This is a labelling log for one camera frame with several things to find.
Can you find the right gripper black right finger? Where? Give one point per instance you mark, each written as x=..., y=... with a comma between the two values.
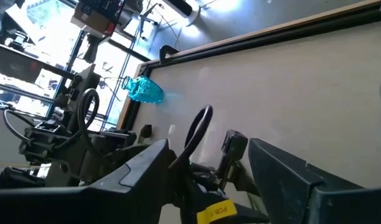
x=302, y=199

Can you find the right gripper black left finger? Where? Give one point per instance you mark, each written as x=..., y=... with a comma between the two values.
x=115, y=202

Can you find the black artificial tulip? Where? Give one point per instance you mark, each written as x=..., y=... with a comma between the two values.
x=146, y=130

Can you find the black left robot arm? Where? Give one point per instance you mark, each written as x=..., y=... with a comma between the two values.
x=84, y=155

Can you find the blue glass vase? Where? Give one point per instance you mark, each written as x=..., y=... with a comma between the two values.
x=145, y=91

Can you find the yellow label tag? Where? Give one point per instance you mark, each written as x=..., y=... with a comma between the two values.
x=215, y=213

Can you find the white table mat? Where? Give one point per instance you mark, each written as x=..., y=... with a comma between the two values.
x=302, y=109

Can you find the black table clamp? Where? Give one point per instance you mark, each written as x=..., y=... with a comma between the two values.
x=168, y=51

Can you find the brown cardboard box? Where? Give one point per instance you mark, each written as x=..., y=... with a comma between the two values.
x=94, y=21

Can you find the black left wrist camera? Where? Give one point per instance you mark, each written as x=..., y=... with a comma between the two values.
x=232, y=146

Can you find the black aluminium table frame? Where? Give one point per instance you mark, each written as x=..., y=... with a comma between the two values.
x=271, y=37

